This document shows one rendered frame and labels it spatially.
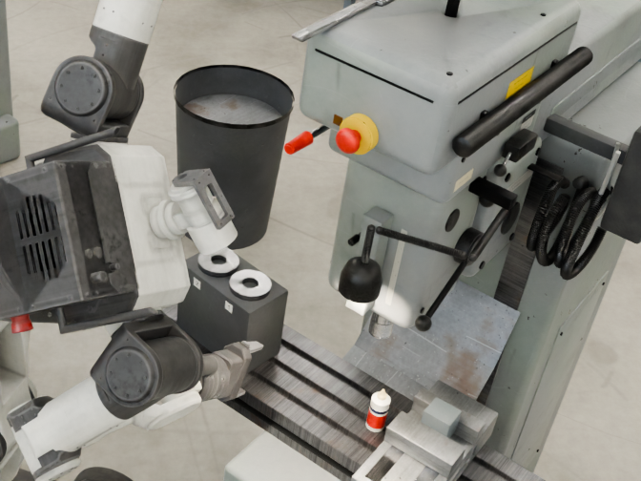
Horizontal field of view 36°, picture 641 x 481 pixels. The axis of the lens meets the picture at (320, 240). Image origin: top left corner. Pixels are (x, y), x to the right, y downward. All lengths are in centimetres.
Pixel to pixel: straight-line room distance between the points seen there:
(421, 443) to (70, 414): 72
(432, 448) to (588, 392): 192
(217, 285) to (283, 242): 205
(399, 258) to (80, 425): 61
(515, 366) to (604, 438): 138
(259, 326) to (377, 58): 85
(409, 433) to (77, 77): 96
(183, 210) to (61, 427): 40
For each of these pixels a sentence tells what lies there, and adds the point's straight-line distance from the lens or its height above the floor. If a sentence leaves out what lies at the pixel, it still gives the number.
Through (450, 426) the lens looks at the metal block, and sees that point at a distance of 199.
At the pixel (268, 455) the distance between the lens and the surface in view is 215.
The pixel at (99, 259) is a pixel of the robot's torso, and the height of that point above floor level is 162.
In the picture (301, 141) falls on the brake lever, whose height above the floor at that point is 171.
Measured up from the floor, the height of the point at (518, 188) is 151.
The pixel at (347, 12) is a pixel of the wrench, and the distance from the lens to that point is 153.
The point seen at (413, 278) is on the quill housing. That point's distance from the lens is 174.
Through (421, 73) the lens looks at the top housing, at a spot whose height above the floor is 188.
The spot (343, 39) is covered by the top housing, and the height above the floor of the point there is 189.
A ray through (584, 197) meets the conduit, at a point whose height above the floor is 153.
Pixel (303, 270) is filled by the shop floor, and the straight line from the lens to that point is 403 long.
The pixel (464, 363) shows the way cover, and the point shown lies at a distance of 231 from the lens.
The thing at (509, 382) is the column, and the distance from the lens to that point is 239.
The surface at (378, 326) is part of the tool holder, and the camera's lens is 195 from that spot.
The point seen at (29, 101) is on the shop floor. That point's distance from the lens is 504.
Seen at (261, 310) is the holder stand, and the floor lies 113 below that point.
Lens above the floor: 251
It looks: 37 degrees down
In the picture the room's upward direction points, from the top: 9 degrees clockwise
